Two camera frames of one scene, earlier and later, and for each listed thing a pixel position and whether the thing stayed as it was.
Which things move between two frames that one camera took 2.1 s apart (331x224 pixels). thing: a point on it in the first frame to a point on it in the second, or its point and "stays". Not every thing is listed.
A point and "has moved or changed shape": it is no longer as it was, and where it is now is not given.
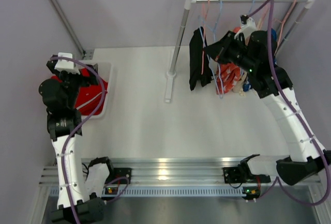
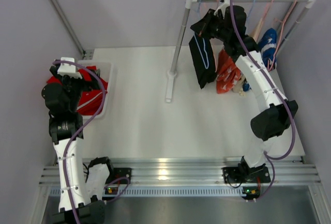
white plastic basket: x=104 y=70 stays
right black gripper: x=223 y=50 to x=206 y=25
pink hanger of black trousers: x=204 y=16 to x=215 y=50
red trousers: x=90 y=99 stays
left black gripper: x=84 y=76 stays
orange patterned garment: x=227 y=74 stays
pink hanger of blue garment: x=282 y=23 stays
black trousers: x=199 y=66 has moved or changed shape
